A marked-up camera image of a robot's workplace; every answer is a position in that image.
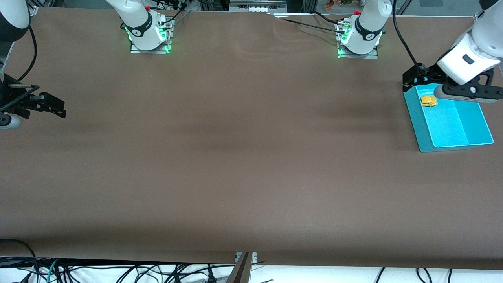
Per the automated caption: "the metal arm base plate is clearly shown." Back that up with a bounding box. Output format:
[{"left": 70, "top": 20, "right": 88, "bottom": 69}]
[
  {"left": 130, "top": 39, "right": 173, "bottom": 55},
  {"left": 337, "top": 46, "right": 380, "bottom": 60}
]

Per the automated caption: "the dark diagonal bar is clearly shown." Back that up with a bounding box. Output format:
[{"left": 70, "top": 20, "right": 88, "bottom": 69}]
[{"left": 225, "top": 253, "right": 252, "bottom": 283}]

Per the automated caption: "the brown table cover mat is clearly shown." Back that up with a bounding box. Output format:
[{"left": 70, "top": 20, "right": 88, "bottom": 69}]
[{"left": 0, "top": 7, "right": 503, "bottom": 272}]

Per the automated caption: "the thick black looped cable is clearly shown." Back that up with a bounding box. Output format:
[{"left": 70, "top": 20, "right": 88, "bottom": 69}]
[{"left": 0, "top": 238, "right": 39, "bottom": 272}]

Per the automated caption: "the teal floor cable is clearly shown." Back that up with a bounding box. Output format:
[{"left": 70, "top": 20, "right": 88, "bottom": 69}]
[{"left": 46, "top": 258, "right": 60, "bottom": 283}]

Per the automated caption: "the teal plastic bin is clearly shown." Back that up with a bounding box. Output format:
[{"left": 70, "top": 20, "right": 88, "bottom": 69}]
[{"left": 403, "top": 83, "right": 494, "bottom": 153}]

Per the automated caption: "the black cable on table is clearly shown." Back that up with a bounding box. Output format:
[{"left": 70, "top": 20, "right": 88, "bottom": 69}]
[
  {"left": 312, "top": 11, "right": 341, "bottom": 25},
  {"left": 275, "top": 15, "right": 347, "bottom": 35}
]

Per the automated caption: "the metal table edge bracket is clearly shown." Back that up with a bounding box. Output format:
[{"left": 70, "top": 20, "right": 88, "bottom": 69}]
[{"left": 235, "top": 252, "right": 258, "bottom": 265}]

